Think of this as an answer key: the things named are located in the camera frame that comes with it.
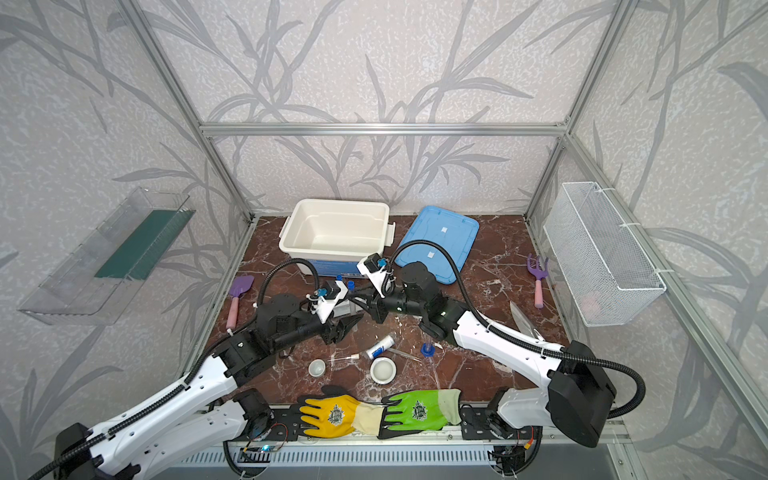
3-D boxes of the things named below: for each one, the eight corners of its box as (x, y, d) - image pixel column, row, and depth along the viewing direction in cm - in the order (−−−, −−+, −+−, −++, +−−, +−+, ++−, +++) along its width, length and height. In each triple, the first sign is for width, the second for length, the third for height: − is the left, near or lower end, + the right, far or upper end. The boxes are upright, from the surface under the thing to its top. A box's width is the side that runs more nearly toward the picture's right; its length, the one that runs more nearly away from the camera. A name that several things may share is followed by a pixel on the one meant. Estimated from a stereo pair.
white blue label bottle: (371, 362, 86) (370, 359, 84) (366, 354, 87) (365, 351, 85) (395, 344, 89) (395, 340, 87) (390, 337, 90) (390, 334, 88)
